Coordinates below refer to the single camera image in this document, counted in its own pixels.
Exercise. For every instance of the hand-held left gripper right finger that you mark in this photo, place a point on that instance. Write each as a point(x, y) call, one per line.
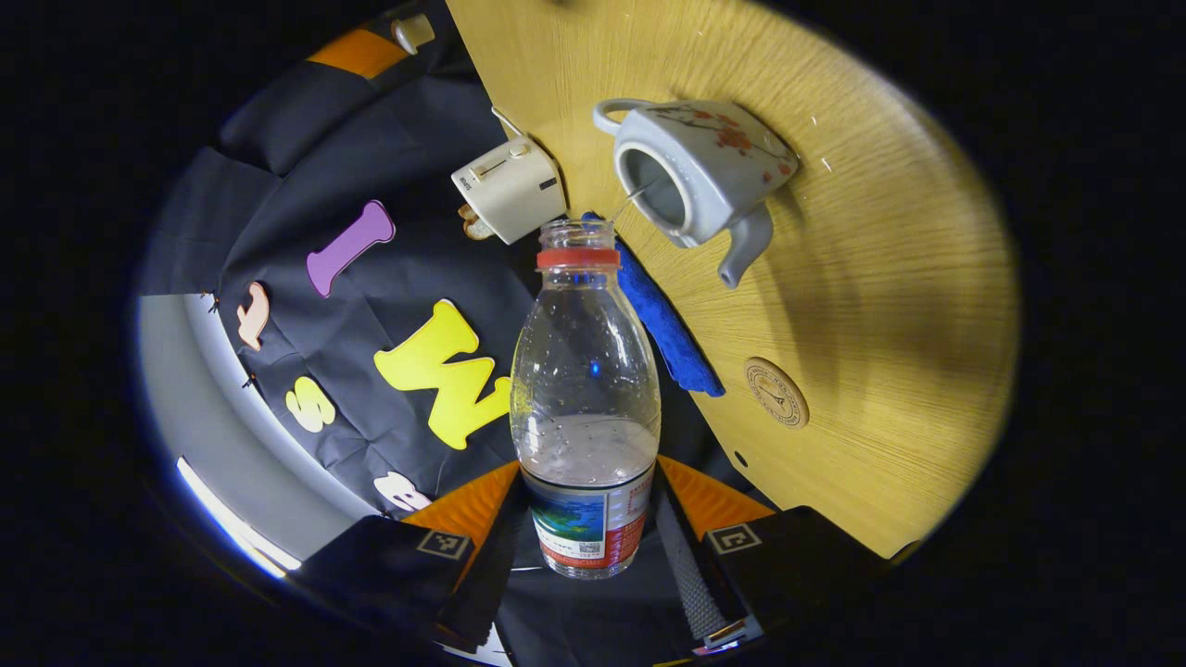
point(690, 574)

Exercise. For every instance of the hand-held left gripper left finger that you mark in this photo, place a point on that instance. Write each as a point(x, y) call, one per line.
point(482, 574)

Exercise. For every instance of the round cork coaster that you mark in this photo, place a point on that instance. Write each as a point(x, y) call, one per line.
point(776, 393)

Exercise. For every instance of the clear plastic water bottle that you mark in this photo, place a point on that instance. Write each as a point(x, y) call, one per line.
point(584, 398)

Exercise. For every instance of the white ceramic teacup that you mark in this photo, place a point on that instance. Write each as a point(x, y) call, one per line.
point(723, 176)

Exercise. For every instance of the blue towel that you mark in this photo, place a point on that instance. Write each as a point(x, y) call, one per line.
point(672, 333)

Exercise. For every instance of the ceiling light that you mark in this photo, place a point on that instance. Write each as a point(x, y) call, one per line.
point(236, 528)

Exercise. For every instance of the bread slice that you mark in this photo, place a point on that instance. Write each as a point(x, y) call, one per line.
point(474, 224)

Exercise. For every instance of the white toaster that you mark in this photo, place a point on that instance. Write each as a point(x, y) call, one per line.
point(505, 190)

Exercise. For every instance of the black backdrop cloth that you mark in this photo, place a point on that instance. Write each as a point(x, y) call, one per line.
point(315, 204)

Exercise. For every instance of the orange strip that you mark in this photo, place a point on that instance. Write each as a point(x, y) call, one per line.
point(357, 53)

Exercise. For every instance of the cream round object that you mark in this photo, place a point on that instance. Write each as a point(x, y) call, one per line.
point(412, 33)

